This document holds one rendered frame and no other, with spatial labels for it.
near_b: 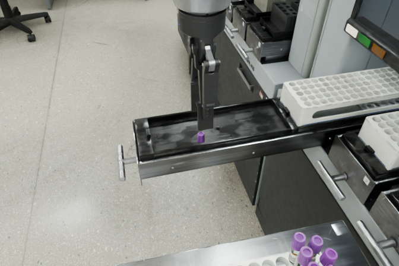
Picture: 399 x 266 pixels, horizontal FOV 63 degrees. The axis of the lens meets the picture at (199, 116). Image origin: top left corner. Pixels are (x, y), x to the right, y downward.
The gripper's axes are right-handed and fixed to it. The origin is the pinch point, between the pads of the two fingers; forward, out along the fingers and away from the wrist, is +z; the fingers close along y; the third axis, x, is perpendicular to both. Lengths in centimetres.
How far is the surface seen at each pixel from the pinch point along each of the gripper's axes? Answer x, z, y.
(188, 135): 2.4, 9.1, 2.1
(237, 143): -7.1, 9.1, -3.0
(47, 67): 73, 89, 178
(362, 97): -35.6, 2.9, -1.7
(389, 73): -47.7, 3.2, 5.3
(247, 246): -0.9, 7.3, -25.7
